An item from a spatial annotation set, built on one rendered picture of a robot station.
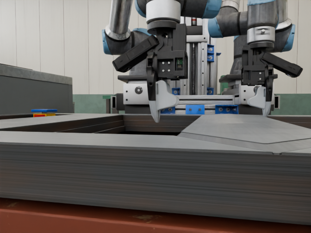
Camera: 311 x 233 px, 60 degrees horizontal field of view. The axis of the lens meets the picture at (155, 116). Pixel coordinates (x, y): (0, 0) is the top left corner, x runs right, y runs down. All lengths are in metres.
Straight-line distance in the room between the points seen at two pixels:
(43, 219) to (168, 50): 0.42
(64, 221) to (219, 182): 0.14
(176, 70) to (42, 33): 11.71
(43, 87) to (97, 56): 9.91
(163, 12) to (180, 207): 0.44
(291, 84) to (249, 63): 10.63
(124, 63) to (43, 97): 0.77
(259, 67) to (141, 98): 0.54
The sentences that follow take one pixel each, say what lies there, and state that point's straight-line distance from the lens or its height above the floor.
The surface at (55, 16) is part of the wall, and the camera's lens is 12.14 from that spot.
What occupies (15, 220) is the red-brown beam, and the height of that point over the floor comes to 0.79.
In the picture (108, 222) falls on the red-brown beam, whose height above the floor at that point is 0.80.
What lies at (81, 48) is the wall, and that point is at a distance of 11.46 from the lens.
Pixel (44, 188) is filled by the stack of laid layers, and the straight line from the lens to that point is 0.28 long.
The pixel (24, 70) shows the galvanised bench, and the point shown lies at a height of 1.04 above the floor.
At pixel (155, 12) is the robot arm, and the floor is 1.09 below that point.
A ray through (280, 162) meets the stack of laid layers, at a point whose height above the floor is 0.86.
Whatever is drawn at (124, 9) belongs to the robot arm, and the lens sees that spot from 1.18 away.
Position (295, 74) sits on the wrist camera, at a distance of 0.84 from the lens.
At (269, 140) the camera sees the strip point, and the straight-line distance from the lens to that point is 0.29.
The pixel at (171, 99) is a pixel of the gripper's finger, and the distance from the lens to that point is 0.57.
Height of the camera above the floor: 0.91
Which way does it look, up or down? 3 degrees down
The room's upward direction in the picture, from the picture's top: straight up
